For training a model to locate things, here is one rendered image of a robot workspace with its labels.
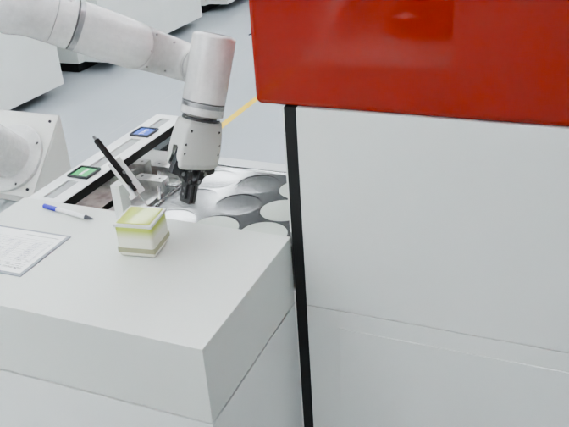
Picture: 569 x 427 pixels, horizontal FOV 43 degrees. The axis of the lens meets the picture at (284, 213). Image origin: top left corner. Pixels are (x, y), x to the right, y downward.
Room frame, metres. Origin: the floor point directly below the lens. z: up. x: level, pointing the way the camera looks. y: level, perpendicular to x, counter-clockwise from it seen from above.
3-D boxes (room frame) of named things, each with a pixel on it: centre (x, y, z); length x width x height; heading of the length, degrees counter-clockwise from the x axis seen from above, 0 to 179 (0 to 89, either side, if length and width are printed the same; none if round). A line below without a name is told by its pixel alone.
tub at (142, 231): (1.17, 0.26, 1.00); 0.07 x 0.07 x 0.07; 74
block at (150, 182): (1.62, 0.32, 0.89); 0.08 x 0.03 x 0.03; 66
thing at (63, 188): (1.66, 0.41, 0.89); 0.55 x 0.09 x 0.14; 156
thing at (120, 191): (1.27, 0.30, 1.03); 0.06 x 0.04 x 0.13; 66
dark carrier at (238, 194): (1.45, 0.10, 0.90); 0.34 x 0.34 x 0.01; 66
